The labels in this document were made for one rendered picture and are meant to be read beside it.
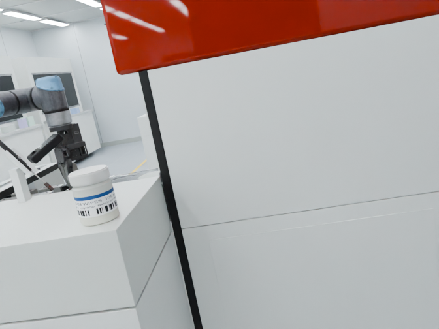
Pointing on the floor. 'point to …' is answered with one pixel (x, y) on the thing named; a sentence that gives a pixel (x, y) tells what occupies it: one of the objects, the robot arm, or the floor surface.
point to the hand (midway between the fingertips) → (70, 187)
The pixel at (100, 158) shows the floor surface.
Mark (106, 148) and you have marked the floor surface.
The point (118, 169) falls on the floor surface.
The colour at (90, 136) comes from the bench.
